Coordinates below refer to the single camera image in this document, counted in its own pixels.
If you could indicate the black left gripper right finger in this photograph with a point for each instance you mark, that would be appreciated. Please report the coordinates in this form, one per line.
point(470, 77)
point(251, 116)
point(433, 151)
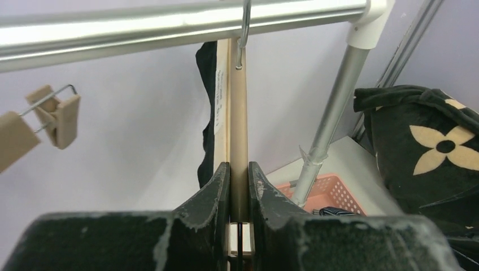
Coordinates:
point(286, 237)

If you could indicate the black floral blanket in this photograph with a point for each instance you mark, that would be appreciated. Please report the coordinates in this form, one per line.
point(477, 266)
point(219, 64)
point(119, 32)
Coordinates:
point(426, 148)

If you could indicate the white clothes rack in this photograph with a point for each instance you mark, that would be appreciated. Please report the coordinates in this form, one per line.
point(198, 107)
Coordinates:
point(143, 106)

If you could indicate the beige clip hanger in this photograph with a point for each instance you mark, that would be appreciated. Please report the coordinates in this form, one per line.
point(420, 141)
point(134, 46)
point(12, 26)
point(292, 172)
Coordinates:
point(230, 126)
point(54, 112)

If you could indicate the navy striped underwear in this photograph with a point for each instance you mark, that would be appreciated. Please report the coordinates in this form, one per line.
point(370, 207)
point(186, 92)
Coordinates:
point(332, 211)

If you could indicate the pink plastic basket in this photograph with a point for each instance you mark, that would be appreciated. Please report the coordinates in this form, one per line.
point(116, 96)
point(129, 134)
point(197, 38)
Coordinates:
point(328, 190)

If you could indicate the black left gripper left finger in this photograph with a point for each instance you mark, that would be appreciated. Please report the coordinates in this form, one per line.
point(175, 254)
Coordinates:
point(194, 236)

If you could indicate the aluminium frame profile right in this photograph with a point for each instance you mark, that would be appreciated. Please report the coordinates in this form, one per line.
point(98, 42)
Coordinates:
point(409, 41)

